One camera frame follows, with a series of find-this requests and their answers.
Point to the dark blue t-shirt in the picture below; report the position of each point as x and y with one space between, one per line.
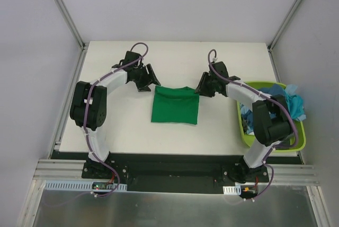
246 114

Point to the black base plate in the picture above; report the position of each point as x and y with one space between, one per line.
166 173

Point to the right white cable duct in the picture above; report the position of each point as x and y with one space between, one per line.
232 190

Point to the right aluminium frame post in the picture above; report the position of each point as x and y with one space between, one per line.
285 22

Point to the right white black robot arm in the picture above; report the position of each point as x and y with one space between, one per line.
272 122

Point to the green t-shirt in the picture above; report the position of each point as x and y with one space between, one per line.
179 105

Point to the left aluminium frame post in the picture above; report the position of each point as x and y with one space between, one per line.
70 23

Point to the left white cable duct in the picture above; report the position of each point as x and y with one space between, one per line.
101 187

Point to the white cable duct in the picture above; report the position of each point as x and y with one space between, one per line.
232 190
101 187

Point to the aluminium frame post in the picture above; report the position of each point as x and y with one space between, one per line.
70 23
285 22

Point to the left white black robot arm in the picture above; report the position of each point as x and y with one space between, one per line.
89 104

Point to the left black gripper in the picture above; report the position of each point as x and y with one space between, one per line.
144 76

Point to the teal blue t-shirt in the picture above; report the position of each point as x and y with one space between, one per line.
294 102

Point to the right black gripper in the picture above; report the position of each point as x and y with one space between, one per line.
207 85

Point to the aluminium front rail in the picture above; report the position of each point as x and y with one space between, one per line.
49 169

